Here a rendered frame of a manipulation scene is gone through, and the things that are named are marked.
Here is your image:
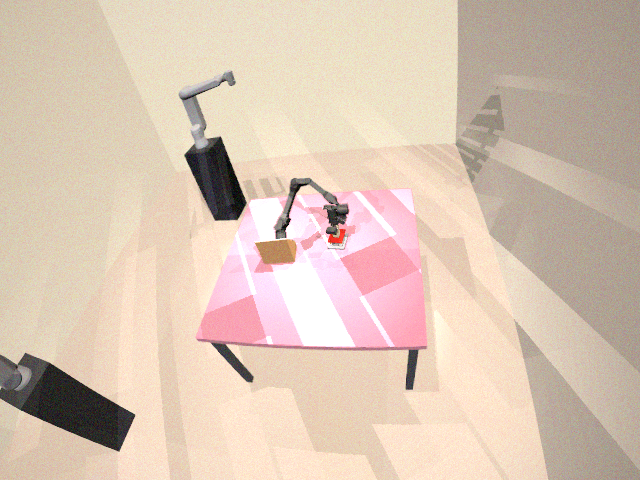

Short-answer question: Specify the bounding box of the red board with tan square handle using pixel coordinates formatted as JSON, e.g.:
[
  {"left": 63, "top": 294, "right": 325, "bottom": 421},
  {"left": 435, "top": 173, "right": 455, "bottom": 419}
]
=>
[{"left": 328, "top": 225, "right": 346, "bottom": 243}]

